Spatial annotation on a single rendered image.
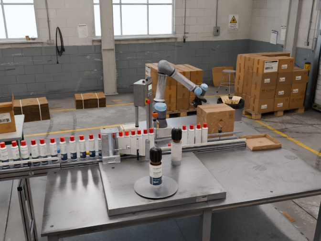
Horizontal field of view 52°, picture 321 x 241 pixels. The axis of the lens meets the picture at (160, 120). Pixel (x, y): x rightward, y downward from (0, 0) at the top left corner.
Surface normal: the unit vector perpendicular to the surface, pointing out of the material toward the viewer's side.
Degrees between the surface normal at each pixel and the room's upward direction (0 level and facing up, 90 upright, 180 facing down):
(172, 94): 92
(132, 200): 0
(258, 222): 1
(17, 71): 90
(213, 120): 90
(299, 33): 90
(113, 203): 0
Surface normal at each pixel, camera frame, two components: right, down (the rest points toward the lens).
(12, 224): 0.00, -0.95
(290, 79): 0.39, 0.30
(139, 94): -0.34, 0.31
